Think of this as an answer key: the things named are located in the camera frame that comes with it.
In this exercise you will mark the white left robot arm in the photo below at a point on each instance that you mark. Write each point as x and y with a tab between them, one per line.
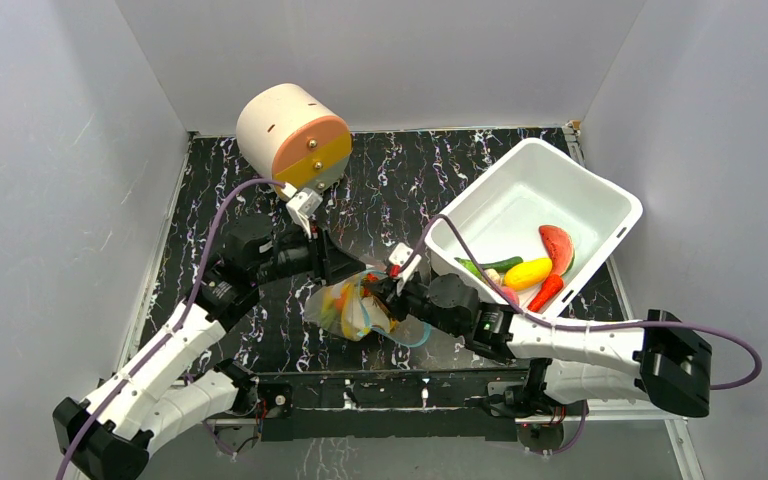
211	310

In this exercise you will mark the yellow bell pepper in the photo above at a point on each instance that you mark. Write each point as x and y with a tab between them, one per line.
344	310

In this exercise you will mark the green cucumber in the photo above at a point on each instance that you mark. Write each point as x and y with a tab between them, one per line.
501	266

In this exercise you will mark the white plastic bin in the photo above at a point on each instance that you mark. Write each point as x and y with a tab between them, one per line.
498	216

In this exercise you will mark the clear blue zip bag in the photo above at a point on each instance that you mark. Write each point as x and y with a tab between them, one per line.
319	310

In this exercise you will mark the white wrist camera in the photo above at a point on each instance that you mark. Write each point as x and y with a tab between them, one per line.
301	204
403	263

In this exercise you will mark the red chili pepper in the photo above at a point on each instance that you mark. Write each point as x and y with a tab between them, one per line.
550	287

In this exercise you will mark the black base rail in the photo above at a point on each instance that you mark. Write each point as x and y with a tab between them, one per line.
496	404

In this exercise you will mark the brown grape bunch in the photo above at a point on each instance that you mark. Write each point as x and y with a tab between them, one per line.
378	317

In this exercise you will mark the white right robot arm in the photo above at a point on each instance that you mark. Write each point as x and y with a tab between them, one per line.
659	360

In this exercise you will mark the yellow mango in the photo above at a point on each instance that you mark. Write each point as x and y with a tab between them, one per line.
527	274

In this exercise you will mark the watermelon slice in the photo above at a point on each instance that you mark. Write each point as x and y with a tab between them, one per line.
559	247

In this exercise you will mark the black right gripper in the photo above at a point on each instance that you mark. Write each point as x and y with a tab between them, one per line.
396	296

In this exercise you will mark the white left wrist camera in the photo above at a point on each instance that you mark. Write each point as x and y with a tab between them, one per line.
301	204

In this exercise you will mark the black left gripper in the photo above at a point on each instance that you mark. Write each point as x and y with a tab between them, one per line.
325	257

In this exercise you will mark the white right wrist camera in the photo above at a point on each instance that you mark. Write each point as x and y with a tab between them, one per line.
403	263

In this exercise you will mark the white garlic head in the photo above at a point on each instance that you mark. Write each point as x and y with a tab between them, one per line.
360	321

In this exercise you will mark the beige garlic bulb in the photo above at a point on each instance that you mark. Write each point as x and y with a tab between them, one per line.
494	276

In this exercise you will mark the round pastel drawer cabinet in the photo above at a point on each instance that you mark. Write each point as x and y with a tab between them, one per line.
287	135

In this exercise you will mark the pink peach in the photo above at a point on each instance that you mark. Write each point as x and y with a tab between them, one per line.
511	296

